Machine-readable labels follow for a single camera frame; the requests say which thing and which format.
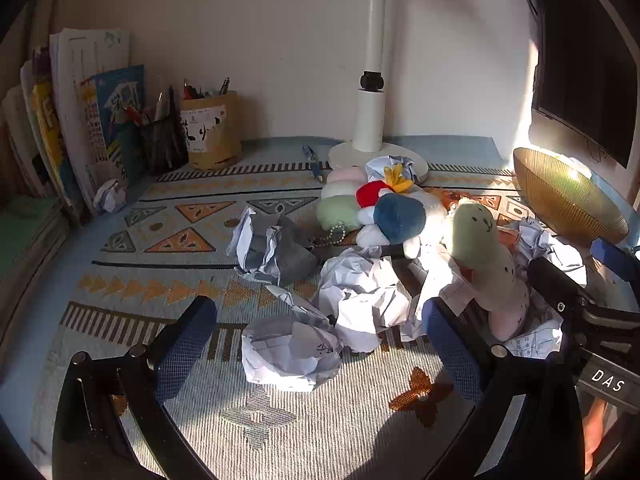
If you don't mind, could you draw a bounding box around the black mesh pen holder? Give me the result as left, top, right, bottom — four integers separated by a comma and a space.
131, 110, 190, 176

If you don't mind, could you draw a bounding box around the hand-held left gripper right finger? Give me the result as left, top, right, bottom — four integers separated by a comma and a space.
421, 296, 586, 480

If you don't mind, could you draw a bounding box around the amber glass bowl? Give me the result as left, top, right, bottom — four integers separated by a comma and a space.
513, 147, 630, 248

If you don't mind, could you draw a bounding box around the blue pen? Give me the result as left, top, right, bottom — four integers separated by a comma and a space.
301, 145, 325, 182

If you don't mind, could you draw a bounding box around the printed paper sheet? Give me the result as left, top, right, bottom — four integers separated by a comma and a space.
502, 305, 568, 361

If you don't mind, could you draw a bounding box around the white desk lamp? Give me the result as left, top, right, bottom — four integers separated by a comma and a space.
327, 0, 430, 184

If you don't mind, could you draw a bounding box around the black monitor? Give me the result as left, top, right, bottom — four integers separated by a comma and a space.
525, 0, 640, 170

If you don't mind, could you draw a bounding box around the brown paper pen holder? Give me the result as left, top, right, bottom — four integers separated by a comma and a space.
180, 92, 243, 171

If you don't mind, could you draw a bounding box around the row of upright books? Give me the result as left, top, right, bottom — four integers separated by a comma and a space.
0, 27, 147, 226

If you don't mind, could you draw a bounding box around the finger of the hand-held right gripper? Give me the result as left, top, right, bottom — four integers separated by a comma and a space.
590, 237, 640, 283
527, 256, 640, 330

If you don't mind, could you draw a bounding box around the small paper ball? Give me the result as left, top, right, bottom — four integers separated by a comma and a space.
94, 180, 128, 213

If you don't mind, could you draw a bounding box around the red blue white plush toy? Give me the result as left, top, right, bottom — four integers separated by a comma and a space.
355, 162, 448, 261

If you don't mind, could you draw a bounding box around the white paper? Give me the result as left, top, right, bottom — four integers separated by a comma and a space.
227, 207, 321, 288
315, 250, 416, 353
400, 247, 483, 341
510, 217, 588, 291
241, 305, 346, 393

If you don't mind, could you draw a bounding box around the patterned woven table mat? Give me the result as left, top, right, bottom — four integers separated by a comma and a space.
30, 135, 601, 480

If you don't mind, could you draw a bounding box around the pale seal plush toy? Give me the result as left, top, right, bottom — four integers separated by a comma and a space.
442, 199, 531, 341

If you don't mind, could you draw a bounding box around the pastel dango plush toy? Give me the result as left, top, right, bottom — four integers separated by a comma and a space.
312, 166, 373, 250

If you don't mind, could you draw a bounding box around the person's right forearm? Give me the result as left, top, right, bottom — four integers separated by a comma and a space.
582, 397, 613, 478

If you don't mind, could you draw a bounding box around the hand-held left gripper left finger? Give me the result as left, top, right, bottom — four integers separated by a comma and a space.
52, 295, 219, 480

